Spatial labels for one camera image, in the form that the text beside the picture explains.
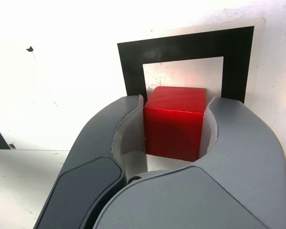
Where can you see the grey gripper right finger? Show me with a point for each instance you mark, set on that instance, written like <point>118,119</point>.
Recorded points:
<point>217,190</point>

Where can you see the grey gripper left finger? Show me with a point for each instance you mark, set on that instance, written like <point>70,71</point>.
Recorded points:
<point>90,171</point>

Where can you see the red cube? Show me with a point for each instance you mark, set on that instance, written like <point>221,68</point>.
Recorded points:
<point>174,128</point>

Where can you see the black tape square outline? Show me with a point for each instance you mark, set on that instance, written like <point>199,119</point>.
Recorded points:
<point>181,45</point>

